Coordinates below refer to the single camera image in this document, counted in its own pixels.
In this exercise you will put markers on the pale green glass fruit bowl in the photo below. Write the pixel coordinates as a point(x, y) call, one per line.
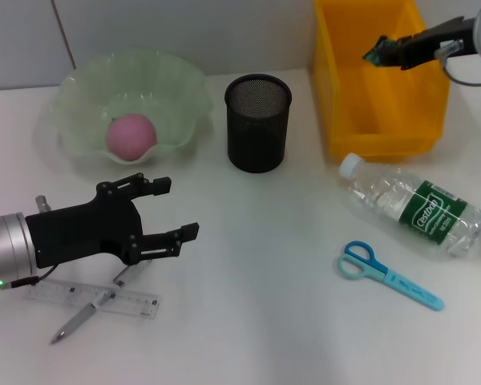
point(164, 88)

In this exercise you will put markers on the yellow plastic bin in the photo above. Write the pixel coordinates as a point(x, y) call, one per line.
point(385, 112)

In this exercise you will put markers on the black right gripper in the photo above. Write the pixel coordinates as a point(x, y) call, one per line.
point(437, 38)

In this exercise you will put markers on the pink peach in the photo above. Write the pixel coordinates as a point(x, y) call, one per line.
point(130, 138)

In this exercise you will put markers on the transparent plastic ruler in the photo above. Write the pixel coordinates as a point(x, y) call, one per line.
point(136, 302)

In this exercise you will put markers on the silver pen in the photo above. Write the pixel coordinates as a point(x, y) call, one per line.
point(78, 318)

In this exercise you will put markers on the blue scissors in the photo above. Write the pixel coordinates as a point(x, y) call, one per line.
point(409, 288)

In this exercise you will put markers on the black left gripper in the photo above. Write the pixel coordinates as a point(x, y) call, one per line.
point(80, 232)

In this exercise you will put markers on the green plastic wrapper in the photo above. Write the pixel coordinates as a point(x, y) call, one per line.
point(372, 57)

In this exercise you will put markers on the clear green-labelled water bottle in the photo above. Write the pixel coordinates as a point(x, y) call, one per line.
point(405, 200)

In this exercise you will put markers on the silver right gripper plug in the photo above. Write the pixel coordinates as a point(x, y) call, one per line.
point(449, 48)

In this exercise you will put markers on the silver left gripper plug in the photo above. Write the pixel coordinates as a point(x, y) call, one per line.
point(43, 202)

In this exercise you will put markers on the black mesh pen holder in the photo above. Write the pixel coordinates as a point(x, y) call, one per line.
point(256, 140)

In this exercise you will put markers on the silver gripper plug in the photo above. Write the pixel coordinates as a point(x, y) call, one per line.
point(449, 48)
point(43, 202)

